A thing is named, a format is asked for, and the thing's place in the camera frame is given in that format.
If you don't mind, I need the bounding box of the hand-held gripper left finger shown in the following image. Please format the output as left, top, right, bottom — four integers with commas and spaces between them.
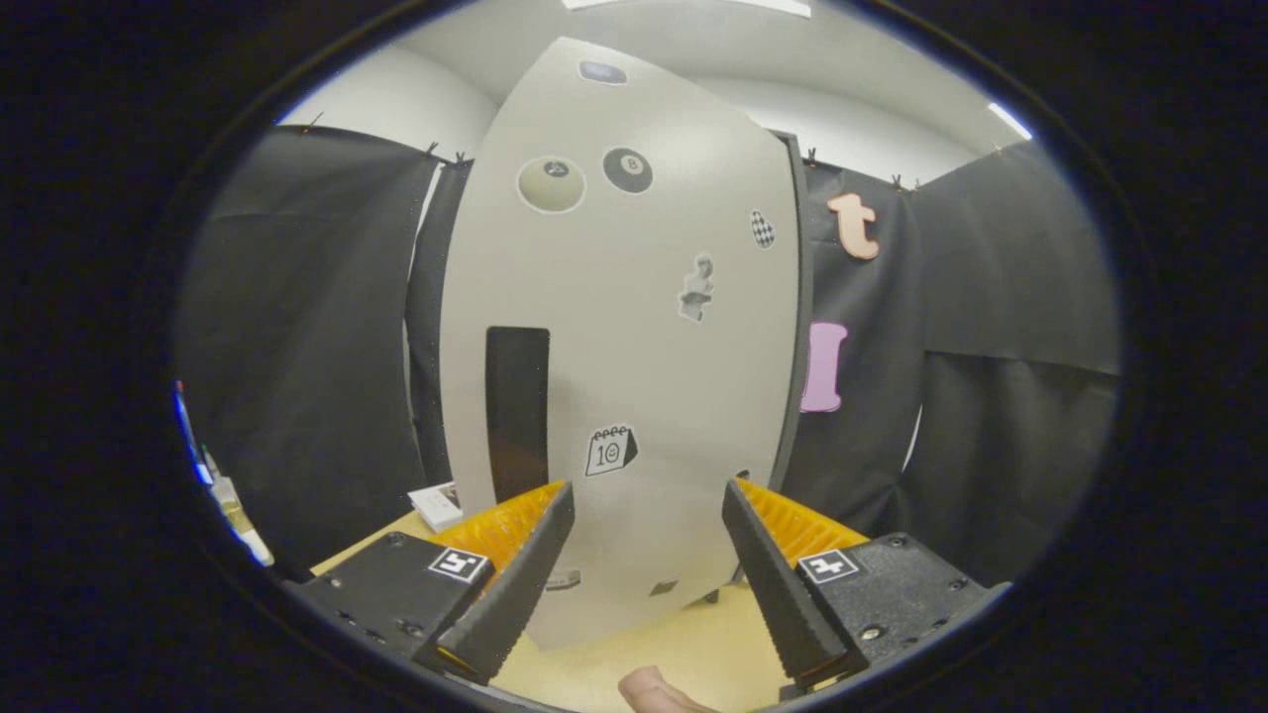
287, 480, 577, 686

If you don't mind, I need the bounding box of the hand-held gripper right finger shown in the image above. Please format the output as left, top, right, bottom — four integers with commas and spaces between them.
721, 477, 1013, 694

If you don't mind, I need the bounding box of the small ceiling light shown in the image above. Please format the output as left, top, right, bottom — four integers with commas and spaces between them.
986, 101, 1034, 142

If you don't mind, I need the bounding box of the black backdrop cloth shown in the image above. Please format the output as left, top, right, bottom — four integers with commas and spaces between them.
173, 124, 1122, 585

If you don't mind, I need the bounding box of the long ceiling light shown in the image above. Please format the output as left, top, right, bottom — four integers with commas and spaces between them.
560, 0, 813, 19

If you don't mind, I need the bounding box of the white tray of items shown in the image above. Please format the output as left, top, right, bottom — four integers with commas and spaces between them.
203, 446, 275, 567

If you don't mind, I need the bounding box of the blue printed box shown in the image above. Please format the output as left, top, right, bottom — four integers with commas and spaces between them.
173, 381, 215, 486

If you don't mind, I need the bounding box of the beige shoe cabinet door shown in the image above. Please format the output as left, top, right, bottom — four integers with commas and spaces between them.
439, 37, 801, 653

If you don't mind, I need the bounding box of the grey shoe cabinet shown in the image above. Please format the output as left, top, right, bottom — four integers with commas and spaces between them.
705, 129, 816, 607

